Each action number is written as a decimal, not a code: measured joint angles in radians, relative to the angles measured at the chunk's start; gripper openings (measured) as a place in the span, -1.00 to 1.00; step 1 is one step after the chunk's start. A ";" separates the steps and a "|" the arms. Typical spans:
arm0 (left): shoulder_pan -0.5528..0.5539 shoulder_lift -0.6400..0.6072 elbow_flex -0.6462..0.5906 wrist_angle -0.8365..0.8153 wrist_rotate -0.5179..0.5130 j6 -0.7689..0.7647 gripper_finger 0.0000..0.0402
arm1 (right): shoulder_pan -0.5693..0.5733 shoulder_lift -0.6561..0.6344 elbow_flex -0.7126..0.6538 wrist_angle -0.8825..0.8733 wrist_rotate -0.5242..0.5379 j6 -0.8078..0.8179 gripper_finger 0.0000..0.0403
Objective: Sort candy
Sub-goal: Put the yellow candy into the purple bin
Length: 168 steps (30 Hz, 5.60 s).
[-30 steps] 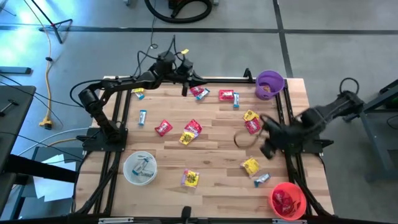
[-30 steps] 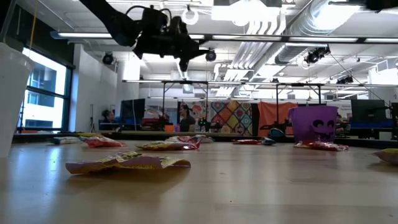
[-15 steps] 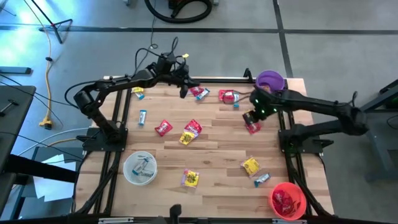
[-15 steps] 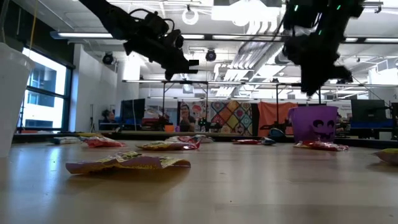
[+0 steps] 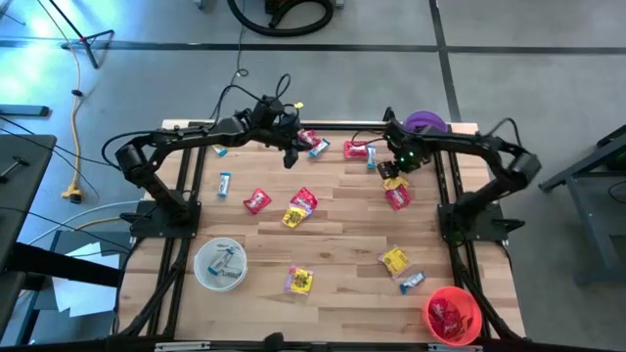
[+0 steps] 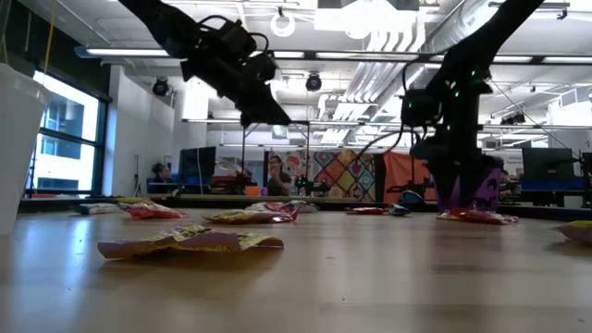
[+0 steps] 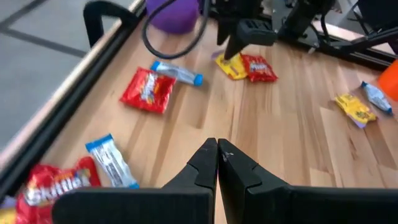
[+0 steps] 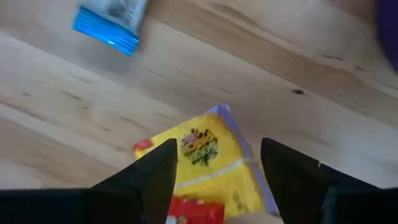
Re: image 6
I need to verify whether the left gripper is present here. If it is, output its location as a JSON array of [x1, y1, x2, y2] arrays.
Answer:
[[182, 43, 291, 129]]

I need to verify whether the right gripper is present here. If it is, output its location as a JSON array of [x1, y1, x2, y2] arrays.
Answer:
[[410, 85, 504, 212]]

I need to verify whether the red candy pack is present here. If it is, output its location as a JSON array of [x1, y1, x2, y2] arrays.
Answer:
[[118, 202, 189, 221], [247, 199, 320, 223], [437, 207, 520, 227], [345, 206, 389, 216]]

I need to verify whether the white plastic bucket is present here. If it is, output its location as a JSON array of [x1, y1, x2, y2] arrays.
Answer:
[[0, 62, 53, 236]]

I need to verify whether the yellow pink candy pack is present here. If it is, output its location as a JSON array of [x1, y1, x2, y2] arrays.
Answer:
[[97, 225, 286, 260]]

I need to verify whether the purple pumpkin-face bucket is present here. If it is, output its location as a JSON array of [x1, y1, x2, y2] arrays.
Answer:
[[434, 159, 505, 213]]

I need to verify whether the orange cloth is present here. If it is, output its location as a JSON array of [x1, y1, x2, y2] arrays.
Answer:
[[383, 151, 436, 203]]

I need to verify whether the floral poster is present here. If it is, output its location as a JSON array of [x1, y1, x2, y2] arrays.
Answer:
[[265, 150, 315, 195]]

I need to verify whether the black ceiling spotlight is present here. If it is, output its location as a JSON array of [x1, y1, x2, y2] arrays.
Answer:
[[151, 77, 171, 97], [304, 72, 324, 93]]

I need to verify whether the person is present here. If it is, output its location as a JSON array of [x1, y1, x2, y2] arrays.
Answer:
[[266, 154, 293, 196], [151, 161, 173, 184]]

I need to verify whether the black monitor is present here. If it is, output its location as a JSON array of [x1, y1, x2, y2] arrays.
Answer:
[[521, 147, 575, 182], [179, 146, 217, 186]]

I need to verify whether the long linear ceiling light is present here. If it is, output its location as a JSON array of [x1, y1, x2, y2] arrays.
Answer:
[[76, 45, 592, 65]]

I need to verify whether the colourful patchwork quilt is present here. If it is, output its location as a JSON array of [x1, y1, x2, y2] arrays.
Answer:
[[313, 150, 376, 201]]

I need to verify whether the black stand frame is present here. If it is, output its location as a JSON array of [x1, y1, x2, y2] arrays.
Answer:
[[240, 118, 312, 186]]

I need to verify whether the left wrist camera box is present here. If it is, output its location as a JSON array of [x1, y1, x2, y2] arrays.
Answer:
[[216, 18, 258, 59]]

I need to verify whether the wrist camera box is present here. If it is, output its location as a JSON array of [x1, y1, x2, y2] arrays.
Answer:
[[400, 87, 439, 130], [216, 18, 258, 59]]

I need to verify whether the white ring light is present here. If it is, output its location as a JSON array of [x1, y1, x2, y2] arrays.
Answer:
[[270, 12, 297, 39]]

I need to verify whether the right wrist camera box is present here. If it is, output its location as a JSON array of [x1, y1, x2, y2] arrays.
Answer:
[[400, 87, 439, 130]]

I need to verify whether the black aluminium table frame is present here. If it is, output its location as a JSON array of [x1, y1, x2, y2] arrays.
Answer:
[[17, 192, 592, 222]]

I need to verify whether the window with dark frame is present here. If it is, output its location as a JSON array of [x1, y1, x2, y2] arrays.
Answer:
[[27, 68, 110, 198]]

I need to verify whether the yellow hanging cord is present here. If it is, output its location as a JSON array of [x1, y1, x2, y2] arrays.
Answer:
[[43, 0, 57, 75]]

